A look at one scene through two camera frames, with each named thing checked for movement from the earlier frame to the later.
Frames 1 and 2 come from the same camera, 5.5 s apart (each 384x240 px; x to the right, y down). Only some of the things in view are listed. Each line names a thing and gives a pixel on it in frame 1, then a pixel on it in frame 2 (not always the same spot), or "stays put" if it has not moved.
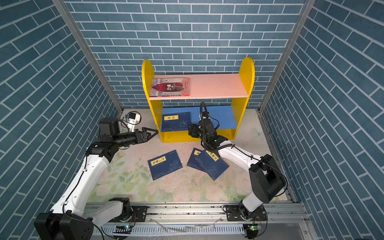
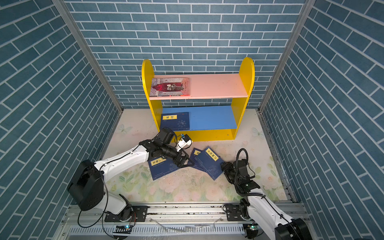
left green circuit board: [123, 229] stays put
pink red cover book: [170, 87] stays put
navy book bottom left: [164, 164] stays put
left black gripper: [143, 136] -> [180, 163]
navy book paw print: [173, 122] stays put
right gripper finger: [193, 130] -> [228, 168]
